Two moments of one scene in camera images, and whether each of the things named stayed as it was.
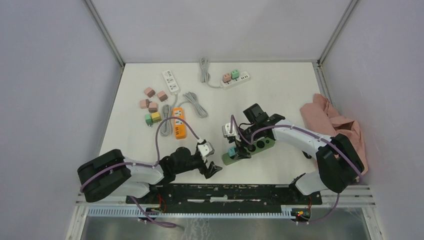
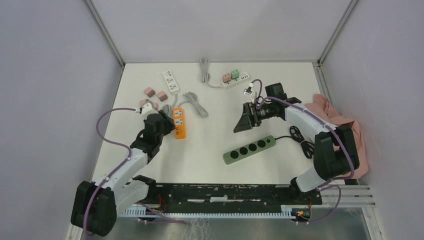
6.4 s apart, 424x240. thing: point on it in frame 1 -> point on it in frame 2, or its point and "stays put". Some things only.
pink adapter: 149,92 stays put
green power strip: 257,145 stays put
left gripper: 209,171 -> 168,122
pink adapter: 162,96 stays put
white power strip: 171,81 stays put
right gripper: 240,153 -> 244,123
